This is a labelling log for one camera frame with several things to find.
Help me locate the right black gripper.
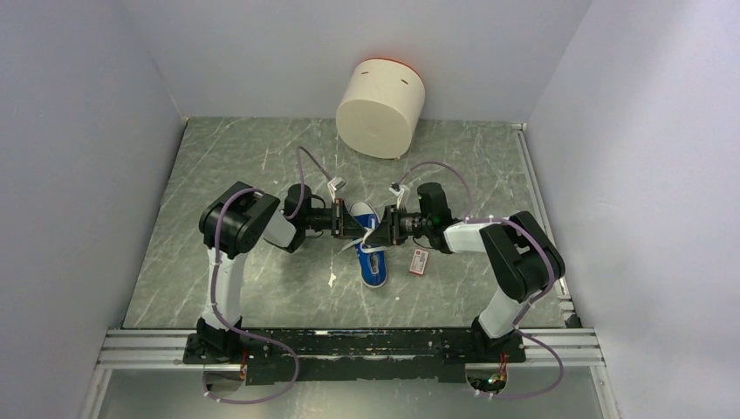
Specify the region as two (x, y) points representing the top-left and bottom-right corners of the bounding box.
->
(365, 204), (432, 246)

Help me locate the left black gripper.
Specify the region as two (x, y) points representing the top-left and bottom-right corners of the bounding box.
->
(302, 199), (368, 240)

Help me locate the white shoelace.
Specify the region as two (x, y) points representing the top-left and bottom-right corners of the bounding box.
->
(339, 228), (388, 254)

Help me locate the blue canvas sneaker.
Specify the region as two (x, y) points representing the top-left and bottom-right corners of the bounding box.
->
(354, 207), (387, 288)

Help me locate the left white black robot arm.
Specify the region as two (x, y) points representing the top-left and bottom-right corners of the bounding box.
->
(195, 182), (367, 363)

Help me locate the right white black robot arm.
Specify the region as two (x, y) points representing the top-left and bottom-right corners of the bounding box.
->
(364, 182), (565, 361)

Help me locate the small red white box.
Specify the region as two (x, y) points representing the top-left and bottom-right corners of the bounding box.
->
(408, 249), (429, 276)

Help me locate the cream cylindrical container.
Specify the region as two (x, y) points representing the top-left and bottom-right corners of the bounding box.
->
(335, 57), (426, 159)

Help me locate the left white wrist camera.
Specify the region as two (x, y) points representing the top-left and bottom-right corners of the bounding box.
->
(326, 176), (346, 200)

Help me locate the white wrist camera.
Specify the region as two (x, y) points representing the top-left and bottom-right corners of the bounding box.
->
(388, 182), (411, 210)
(326, 176), (346, 200)

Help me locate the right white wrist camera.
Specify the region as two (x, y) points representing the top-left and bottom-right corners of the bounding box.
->
(388, 182), (411, 210)

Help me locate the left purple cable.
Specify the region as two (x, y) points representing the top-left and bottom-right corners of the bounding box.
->
(202, 145), (342, 405)

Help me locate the purple cable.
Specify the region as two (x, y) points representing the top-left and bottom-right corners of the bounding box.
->
(202, 145), (342, 405)
(388, 161), (565, 400)

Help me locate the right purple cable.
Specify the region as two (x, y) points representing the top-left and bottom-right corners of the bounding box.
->
(388, 161), (565, 400)

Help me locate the aluminium frame rail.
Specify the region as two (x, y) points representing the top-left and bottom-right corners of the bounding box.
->
(84, 117), (618, 418)

